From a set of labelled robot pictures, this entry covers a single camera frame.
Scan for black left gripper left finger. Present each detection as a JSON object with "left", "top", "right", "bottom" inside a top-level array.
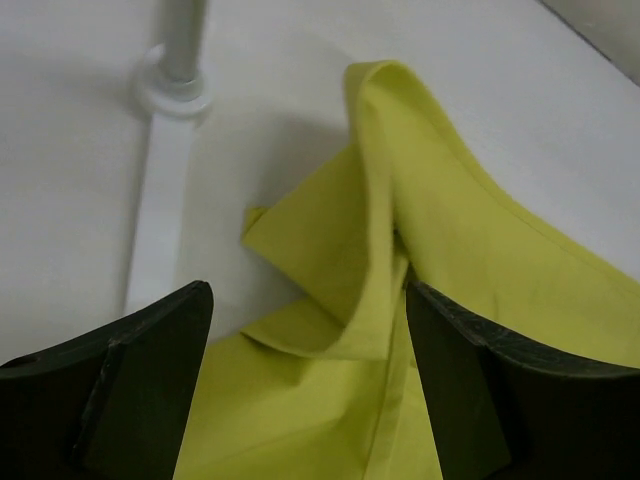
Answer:
[{"left": 1, "top": 281, "right": 214, "bottom": 479}]

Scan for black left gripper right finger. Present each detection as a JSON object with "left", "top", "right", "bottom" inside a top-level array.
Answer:
[{"left": 406, "top": 281, "right": 639, "bottom": 479}]

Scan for yellow-green trousers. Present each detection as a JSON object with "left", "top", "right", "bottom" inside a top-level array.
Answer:
[{"left": 175, "top": 62, "right": 639, "bottom": 479}]

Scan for white and silver clothes rack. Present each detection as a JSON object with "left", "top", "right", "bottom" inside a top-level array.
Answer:
[{"left": 123, "top": 1, "right": 212, "bottom": 314}]

